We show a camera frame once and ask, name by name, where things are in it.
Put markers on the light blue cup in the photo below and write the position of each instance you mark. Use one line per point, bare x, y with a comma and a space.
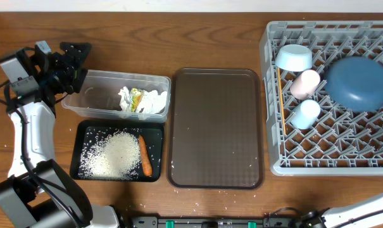
306, 113

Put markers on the wooden chopstick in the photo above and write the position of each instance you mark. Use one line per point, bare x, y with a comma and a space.
281, 100

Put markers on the brown serving tray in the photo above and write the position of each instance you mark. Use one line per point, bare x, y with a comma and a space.
216, 130

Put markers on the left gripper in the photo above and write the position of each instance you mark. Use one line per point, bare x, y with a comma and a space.
74, 70

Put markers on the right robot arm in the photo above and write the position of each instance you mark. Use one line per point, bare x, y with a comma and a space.
368, 213

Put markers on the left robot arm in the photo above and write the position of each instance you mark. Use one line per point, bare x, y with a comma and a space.
37, 191

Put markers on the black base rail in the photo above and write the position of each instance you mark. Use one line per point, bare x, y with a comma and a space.
194, 222

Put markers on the pink cup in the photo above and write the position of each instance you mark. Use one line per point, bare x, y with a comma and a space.
304, 85

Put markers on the white tissue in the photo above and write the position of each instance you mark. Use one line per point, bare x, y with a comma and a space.
152, 106
126, 101

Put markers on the black tray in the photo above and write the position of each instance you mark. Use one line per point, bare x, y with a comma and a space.
152, 133

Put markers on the light blue bowl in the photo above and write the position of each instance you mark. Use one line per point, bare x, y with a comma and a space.
294, 58

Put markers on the dark blue plate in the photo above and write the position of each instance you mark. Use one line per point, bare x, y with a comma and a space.
356, 83

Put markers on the green yellow snack wrapper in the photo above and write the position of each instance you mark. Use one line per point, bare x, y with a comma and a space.
136, 96

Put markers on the orange carrot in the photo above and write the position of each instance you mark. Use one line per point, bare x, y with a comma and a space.
146, 164

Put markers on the white rice pile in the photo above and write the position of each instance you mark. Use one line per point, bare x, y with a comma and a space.
109, 154

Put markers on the clear plastic bin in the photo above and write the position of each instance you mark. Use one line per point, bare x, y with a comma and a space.
99, 96

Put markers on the grey dishwasher rack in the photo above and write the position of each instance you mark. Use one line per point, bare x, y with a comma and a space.
341, 142

